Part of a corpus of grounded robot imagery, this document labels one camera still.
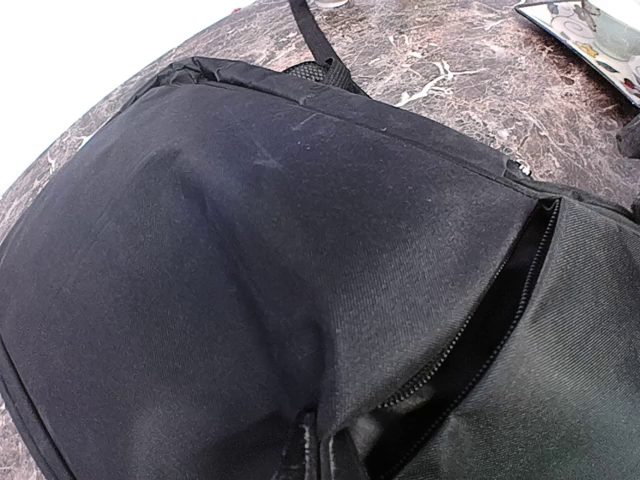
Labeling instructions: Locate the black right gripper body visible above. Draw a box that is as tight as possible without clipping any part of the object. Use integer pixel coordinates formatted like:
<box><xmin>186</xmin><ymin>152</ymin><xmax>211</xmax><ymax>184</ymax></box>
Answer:
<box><xmin>616</xmin><ymin>115</ymin><xmax>640</xmax><ymax>159</ymax></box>

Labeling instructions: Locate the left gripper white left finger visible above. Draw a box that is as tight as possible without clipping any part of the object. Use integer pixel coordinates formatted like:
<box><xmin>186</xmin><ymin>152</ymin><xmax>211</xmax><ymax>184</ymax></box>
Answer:
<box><xmin>287</xmin><ymin>411</ymin><xmax>319</xmax><ymax>480</ymax></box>

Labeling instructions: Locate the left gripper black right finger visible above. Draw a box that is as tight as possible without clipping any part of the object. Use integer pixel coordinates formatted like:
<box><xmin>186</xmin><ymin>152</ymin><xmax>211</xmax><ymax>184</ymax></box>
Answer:
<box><xmin>320</xmin><ymin>430</ymin><xmax>369</xmax><ymax>480</ymax></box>

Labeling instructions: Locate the black student bag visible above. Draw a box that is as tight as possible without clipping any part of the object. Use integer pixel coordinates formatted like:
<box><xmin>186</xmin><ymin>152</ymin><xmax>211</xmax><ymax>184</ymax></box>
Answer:
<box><xmin>1</xmin><ymin>1</ymin><xmax>639</xmax><ymax>479</ymax></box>

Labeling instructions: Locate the floral square plate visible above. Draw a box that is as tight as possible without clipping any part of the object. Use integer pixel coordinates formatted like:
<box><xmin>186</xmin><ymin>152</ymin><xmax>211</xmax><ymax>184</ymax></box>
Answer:
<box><xmin>515</xmin><ymin>1</ymin><xmax>639</xmax><ymax>106</ymax></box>

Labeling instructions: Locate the pale green bowl on plate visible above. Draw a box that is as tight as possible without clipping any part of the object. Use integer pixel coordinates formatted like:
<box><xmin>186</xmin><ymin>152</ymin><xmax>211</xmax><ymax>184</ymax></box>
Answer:
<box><xmin>582</xmin><ymin>0</ymin><xmax>639</xmax><ymax>61</ymax></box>

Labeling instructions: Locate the small celadon bowl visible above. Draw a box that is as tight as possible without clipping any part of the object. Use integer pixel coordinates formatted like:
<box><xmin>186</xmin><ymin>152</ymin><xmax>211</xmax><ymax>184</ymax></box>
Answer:
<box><xmin>314</xmin><ymin>0</ymin><xmax>349</xmax><ymax>9</ymax></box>

